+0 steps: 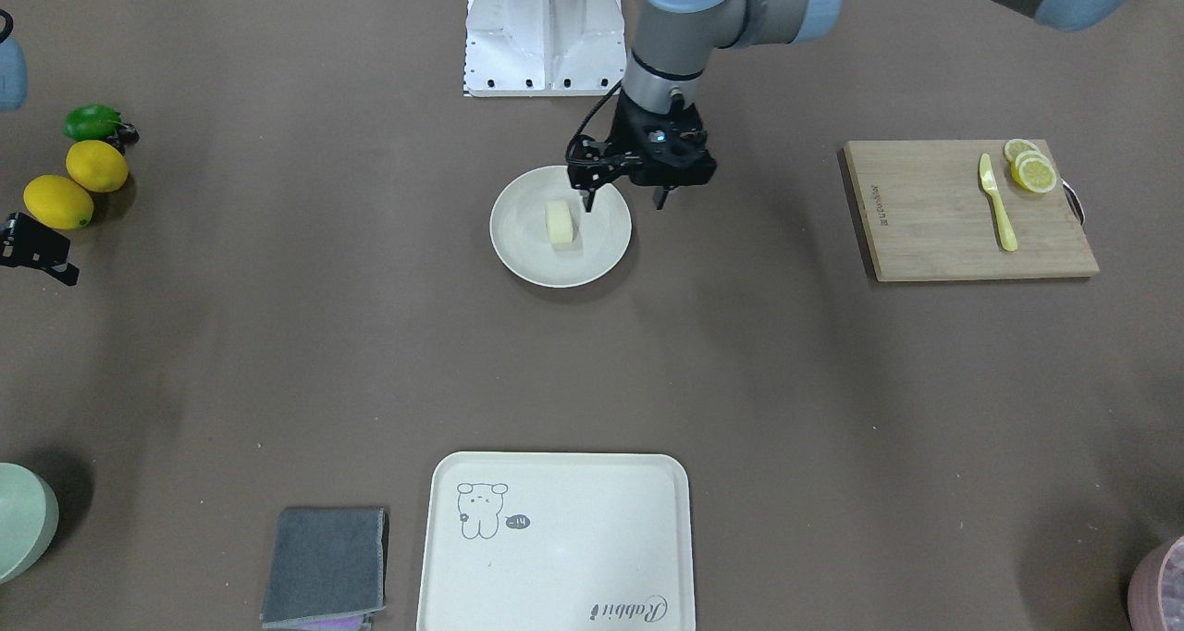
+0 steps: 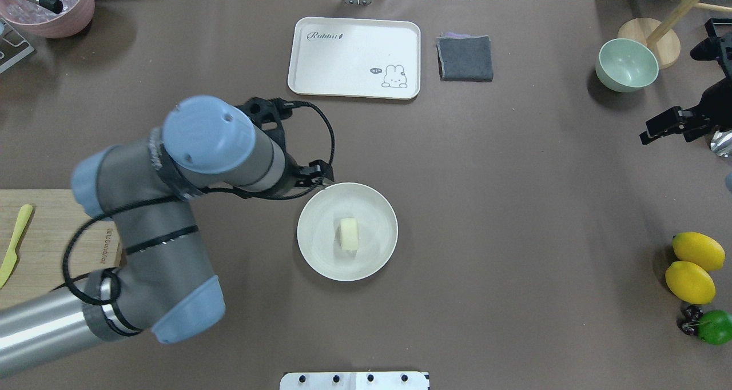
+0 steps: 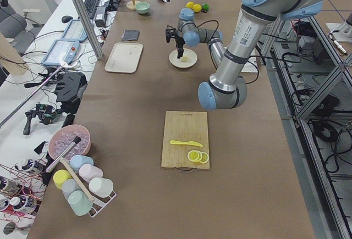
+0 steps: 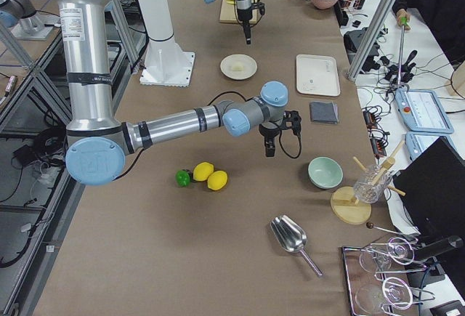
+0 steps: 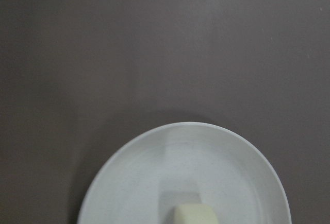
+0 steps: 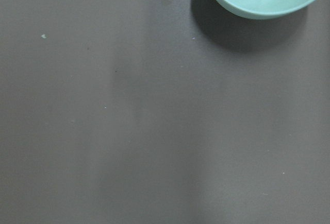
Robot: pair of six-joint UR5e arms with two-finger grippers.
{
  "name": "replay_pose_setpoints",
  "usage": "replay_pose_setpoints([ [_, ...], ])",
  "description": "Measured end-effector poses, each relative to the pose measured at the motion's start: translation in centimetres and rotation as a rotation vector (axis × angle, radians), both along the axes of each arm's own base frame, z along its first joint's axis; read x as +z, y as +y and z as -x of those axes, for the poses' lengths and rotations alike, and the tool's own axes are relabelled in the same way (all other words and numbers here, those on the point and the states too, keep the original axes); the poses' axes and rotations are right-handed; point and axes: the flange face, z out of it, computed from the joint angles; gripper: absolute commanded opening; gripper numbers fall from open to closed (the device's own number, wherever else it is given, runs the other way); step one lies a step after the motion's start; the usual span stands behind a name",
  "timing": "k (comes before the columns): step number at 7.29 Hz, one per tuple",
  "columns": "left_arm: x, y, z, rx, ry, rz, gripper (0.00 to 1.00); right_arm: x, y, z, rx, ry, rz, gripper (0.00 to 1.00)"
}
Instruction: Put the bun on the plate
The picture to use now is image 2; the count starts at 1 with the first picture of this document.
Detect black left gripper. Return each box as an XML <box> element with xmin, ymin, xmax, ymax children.
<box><xmin>237</xmin><ymin>97</ymin><xmax>335</xmax><ymax>199</ymax></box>

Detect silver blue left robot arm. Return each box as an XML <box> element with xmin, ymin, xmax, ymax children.
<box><xmin>2</xmin><ymin>95</ymin><xmax>335</xmax><ymax>377</ymax></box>

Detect cream rabbit tray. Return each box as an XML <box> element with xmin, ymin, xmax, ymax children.
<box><xmin>287</xmin><ymin>17</ymin><xmax>421</xmax><ymax>100</ymax></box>

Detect cream round plate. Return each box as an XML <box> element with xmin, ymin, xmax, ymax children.
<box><xmin>296</xmin><ymin>182</ymin><xmax>399</xmax><ymax>281</ymax></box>

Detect grey folded cloth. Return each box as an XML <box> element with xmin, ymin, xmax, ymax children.
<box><xmin>436</xmin><ymin>33</ymin><xmax>494</xmax><ymax>82</ymax></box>

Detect pink bowl of ice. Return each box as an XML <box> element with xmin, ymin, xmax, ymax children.
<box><xmin>1</xmin><ymin>0</ymin><xmax>95</xmax><ymax>39</ymax></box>

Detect bamboo cutting board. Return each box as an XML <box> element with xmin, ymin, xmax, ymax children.
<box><xmin>1</xmin><ymin>189</ymin><xmax>123</xmax><ymax>309</ymax></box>

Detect white mounting plate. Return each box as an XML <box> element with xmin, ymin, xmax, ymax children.
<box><xmin>279</xmin><ymin>370</ymin><xmax>431</xmax><ymax>389</ymax></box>

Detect yellow plastic knife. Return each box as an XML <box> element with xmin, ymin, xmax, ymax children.
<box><xmin>1</xmin><ymin>204</ymin><xmax>34</xmax><ymax>288</ymax></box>

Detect mint green bowl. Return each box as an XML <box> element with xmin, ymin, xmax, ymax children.
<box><xmin>594</xmin><ymin>38</ymin><xmax>660</xmax><ymax>93</ymax></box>

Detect wooden mug tree stand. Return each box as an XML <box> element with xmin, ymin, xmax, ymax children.
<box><xmin>617</xmin><ymin>0</ymin><xmax>730</xmax><ymax>69</ymax></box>

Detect yellow lemon left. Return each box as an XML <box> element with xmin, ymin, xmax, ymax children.
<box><xmin>672</xmin><ymin>232</ymin><xmax>725</xmax><ymax>271</ymax></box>

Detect yellow lemon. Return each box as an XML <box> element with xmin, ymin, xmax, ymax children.
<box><xmin>665</xmin><ymin>261</ymin><xmax>717</xmax><ymax>305</ymax></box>
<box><xmin>672</xmin><ymin>232</ymin><xmax>725</xmax><ymax>271</ymax></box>

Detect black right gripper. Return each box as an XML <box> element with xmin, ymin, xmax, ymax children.
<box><xmin>639</xmin><ymin>17</ymin><xmax>732</xmax><ymax>146</ymax></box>

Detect yellow lemon right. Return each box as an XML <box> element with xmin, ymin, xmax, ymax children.
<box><xmin>665</xmin><ymin>261</ymin><xmax>717</xmax><ymax>305</ymax></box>

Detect metal scoop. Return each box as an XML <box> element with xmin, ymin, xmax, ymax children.
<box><xmin>710</xmin><ymin>130</ymin><xmax>732</xmax><ymax>157</ymax></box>

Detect dark cherries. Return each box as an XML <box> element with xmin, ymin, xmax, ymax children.
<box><xmin>677</xmin><ymin>304</ymin><xmax>704</xmax><ymax>336</ymax></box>

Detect green lime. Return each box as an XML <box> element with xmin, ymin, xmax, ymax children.
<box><xmin>698</xmin><ymin>310</ymin><xmax>731</xmax><ymax>345</ymax></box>

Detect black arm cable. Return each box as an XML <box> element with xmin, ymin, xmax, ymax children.
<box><xmin>62</xmin><ymin>100</ymin><xmax>336</xmax><ymax>306</ymax></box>

